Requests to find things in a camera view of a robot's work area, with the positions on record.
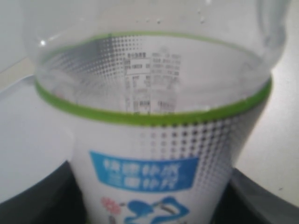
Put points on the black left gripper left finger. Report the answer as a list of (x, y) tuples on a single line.
[(56, 199)]

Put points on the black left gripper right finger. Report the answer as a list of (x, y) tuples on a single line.
[(245, 202)]

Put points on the clear plastic drink bottle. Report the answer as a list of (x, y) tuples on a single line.
[(161, 96)]

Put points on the white plastic tray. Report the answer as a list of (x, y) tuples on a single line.
[(32, 143)]

